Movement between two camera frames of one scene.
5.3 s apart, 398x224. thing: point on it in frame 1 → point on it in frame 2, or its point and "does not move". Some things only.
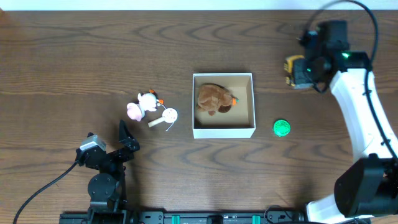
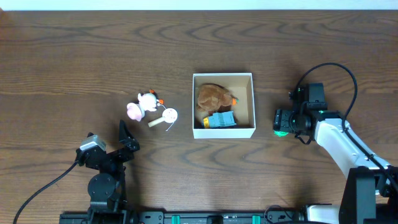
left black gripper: x=112 y=155 does not move
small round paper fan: x=170 y=116 does not move
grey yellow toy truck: x=298 y=72 → x=219 y=119
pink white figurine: x=146 y=101 does not move
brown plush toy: x=212 y=98 does not move
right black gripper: x=300 y=73 → x=281 y=121
